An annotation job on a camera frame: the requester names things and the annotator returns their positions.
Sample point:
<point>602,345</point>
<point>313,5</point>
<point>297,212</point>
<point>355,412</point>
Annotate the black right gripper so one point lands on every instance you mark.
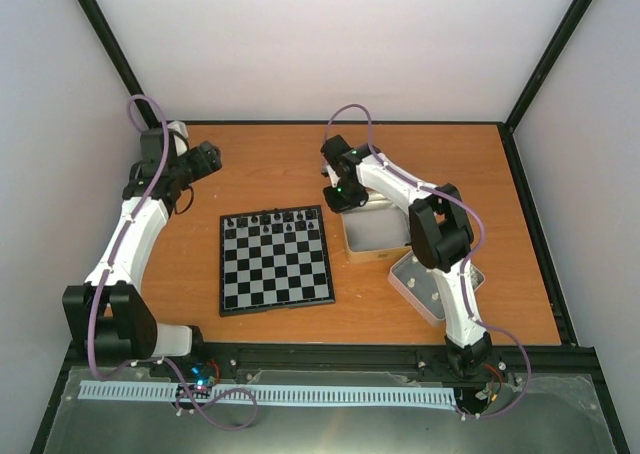
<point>337,207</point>

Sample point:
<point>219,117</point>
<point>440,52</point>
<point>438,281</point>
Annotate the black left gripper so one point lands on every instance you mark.
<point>207,161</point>

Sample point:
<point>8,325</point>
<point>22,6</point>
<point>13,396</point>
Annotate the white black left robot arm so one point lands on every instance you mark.
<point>106,314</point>

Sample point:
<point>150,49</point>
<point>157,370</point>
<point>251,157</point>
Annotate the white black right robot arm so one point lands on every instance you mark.
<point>441,237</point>

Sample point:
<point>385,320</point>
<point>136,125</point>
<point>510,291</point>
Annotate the black white chess board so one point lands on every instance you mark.
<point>265,272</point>

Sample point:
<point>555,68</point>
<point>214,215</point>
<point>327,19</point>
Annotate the gold metal tin box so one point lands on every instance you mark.
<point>377,231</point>

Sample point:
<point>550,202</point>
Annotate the silver tin lid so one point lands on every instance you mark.
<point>425,296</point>

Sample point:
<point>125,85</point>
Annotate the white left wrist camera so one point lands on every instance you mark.
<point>178,130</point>

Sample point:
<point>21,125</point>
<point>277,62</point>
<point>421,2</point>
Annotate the light blue cable duct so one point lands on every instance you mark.
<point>273,395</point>

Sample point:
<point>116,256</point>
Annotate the black frame post left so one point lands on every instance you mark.
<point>111,46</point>

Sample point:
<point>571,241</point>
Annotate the black frame post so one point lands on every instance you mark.
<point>111,46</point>
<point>558,42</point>

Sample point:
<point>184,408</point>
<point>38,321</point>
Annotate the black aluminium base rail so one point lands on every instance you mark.
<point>243,362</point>

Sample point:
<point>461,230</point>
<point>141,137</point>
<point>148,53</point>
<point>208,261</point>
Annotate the black frame post right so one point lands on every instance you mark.
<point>558,42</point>

